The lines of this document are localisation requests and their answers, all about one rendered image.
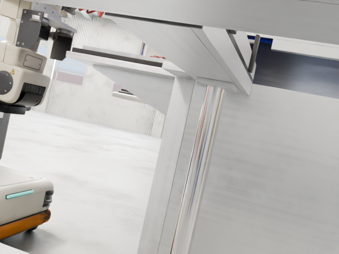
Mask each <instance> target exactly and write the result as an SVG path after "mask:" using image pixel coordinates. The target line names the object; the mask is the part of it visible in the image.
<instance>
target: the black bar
mask: <svg viewBox="0 0 339 254"><path fill-rule="evenodd" d="M72 52H77V53H82V54H88V55H93V56H99V57H105V58H111V59H116V60H122V61H127V62H133V63H137V64H142V65H148V66H153V67H159V68H162V64H163V63H162V62H156V61H150V60H145V59H139V58H133V57H128V56H122V55H116V54H111V53H105V52H99V51H93V50H87V49H82V48H76V47H73V48H72Z"/></svg>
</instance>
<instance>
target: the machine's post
mask: <svg viewBox="0 0 339 254"><path fill-rule="evenodd" d="M194 84H195V80H194V79H188V78H183V77H177V76H175V80H174V85H173V89H172V94H171V99H170V102H169V107H168V111H167V116H166V120H165V125H164V130H163V134H162V139H161V143H160V148H159V153H158V158H157V162H156V167H155V172H154V176H153V181H152V185H151V190H150V195H149V199H148V204H147V208H146V213H145V218H144V222H143V227H142V231H141V236H140V241H139V245H138V250H137V254H157V253H158V248H159V244H160V239H161V235H162V230H163V225H164V221H165V216H166V212H167V207H168V203H169V199H170V195H171V190H172V186H173V180H174V176H175V171H176V167H177V162H178V158H179V153H180V148H181V144H182V139H183V135H184V130H185V126H186V121H187V116H188V112H189V107H190V103H191V98H192V94H193V89H194Z"/></svg>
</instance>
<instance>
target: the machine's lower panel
mask: <svg viewBox="0 0 339 254"><path fill-rule="evenodd" d="M205 90H206V87H203V86H201V85H200V84H198V83H197V82H195V84H194V89H193V94H192V98H191V103H190V107H189V112H188V116H187V121H186V126H185V130H184V135H183V139H182V144H181V148H180V153H179V158H178V162H177V167H176V171H175V176H174V180H173V186H172V190H171V195H170V198H169V203H168V207H167V212H166V216H165V221H164V225H163V230H162V235H161V239H160V244H159V248H158V253H157V254H170V249H171V245H172V240H173V236H174V231H175V227H176V222H177V217H178V213H179V208H180V204H181V199H182V195H183V190H184V186H185V181H186V177H187V172H188V167H189V163H190V158H191V154H192V149H193V145H194V140H195V136H196V131H197V126H198V121H199V117H200V112H201V108H202V103H203V99H204V94H205ZM190 254H339V99H335V98H330V97H324V96H319V95H313V94H308V93H302V92H296V91H291V90H285V89H280V88H274V87H269V86H263V85H257V84H252V88H251V92H250V96H246V95H240V94H235V93H230V92H226V95H225V99H224V104H223V108H222V113H221V117H220V122H219V126H218V131H217V135H216V140H215V144H214V149H213V153H212V158H211V163H210V167H209V172H208V176H207V181H206V185H205V190H204V195H203V199H202V204H201V208H200V213H199V217H198V222H197V226H196V231H195V235H194V240H193V244H192V249H191V253H190Z"/></svg>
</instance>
